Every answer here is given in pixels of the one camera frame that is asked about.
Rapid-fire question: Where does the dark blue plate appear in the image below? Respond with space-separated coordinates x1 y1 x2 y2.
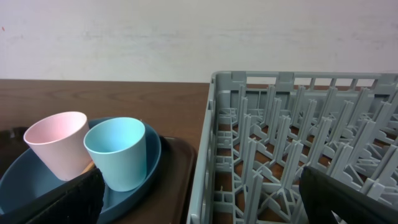
1 126 161 223

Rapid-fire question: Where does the wooden chopstick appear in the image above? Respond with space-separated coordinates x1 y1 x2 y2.
81 161 95 174

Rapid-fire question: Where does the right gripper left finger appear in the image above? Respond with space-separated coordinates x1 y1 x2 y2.
1 168 105 224

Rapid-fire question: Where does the pink cup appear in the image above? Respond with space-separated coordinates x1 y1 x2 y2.
24 111 92 181

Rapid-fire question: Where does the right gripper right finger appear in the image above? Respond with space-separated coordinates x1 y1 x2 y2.
299 166 397 224

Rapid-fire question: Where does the grey dishwasher rack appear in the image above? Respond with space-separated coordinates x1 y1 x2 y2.
187 71 397 223

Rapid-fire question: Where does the light blue cup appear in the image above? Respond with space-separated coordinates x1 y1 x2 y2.
83 117 147 192

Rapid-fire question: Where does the brown serving tray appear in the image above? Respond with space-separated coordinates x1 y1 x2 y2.
1 127 196 223

